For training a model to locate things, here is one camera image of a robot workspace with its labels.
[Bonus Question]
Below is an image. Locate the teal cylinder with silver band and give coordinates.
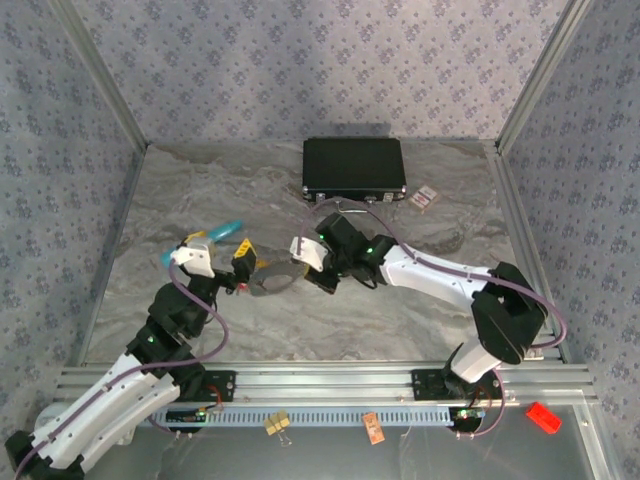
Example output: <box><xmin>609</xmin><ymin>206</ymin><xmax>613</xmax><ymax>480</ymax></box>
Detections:
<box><xmin>159</xmin><ymin>218</ymin><xmax>245</xmax><ymax>267</ymax></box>

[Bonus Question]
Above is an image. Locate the black hard case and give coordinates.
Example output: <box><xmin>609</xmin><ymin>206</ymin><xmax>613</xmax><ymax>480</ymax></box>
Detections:
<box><xmin>301</xmin><ymin>136</ymin><xmax>409</xmax><ymax>215</ymax></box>

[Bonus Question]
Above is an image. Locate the small red white card box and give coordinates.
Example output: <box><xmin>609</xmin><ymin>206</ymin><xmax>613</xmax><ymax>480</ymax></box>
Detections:
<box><xmin>408</xmin><ymin>183</ymin><xmax>440</xmax><ymax>215</ymax></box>

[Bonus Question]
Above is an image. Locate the left circuit board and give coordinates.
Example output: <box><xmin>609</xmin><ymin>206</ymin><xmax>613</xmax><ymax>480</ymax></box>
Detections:
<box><xmin>166</xmin><ymin>407</ymin><xmax>209</xmax><ymax>425</ymax></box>

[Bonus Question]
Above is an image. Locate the binder clip with wooden blocks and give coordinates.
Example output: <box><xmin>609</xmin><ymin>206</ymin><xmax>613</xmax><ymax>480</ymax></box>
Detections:
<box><xmin>263</xmin><ymin>410</ymin><xmax>294</xmax><ymax>446</ymax></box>

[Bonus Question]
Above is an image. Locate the small orange card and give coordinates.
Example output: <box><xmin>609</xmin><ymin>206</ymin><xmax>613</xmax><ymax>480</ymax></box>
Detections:
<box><xmin>362</xmin><ymin>412</ymin><xmax>387</xmax><ymax>445</ymax></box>

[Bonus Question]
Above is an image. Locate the red plastic block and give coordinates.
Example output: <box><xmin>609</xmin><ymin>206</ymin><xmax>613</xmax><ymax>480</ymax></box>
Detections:
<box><xmin>524</xmin><ymin>401</ymin><xmax>564</xmax><ymax>435</ymax></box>

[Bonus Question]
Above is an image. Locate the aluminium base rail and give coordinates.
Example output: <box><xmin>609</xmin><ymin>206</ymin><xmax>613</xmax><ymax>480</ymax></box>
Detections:
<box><xmin>55</xmin><ymin>362</ymin><xmax>599</xmax><ymax>404</ymax></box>

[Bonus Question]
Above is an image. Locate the grey slotted cable duct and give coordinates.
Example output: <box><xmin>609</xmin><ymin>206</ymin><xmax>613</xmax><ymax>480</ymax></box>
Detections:
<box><xmin>149</xmin><ymin>404</ymin><xmax>461</xmax><ymax>429</ymax></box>

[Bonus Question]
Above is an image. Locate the aluminium frame post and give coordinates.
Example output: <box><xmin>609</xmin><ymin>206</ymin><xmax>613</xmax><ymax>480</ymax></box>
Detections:
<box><xmin>49</xmin><ymin>0</ymin><xmax>150</xmax><ymax>147</ymax></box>
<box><xmin>495</xmin><ymin>0</ymin><xmax>596</xmax><ymax>154</ymax></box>

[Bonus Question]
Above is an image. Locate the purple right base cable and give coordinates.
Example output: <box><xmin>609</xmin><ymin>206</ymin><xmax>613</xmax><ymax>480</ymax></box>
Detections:
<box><xmin>457</xmin><ymin>372</ymin><xmax>506</xmax><ymax>440</ymax></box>

